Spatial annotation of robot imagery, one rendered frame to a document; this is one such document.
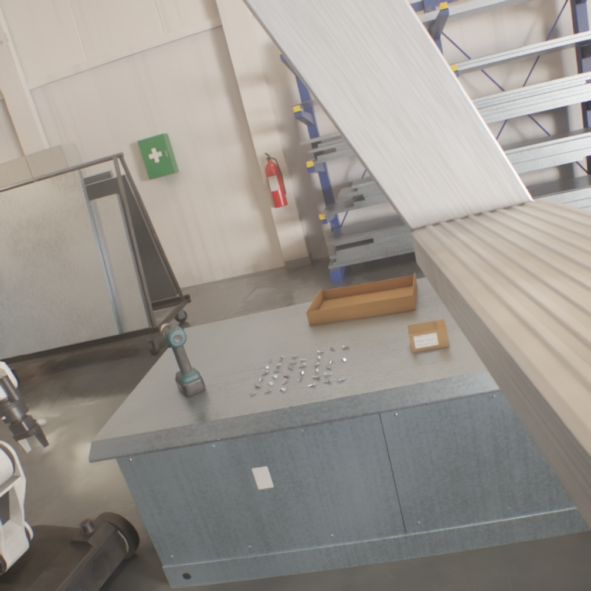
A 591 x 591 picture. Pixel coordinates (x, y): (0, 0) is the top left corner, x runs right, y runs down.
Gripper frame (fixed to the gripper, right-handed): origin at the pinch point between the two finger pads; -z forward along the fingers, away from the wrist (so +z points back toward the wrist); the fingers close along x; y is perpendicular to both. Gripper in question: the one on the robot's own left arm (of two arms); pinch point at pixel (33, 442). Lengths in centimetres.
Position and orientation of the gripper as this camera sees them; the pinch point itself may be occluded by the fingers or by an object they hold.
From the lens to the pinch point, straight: 212.2
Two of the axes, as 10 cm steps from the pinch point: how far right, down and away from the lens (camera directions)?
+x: 8.6, -3.1, -4.1
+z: -4.2, -8.8, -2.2
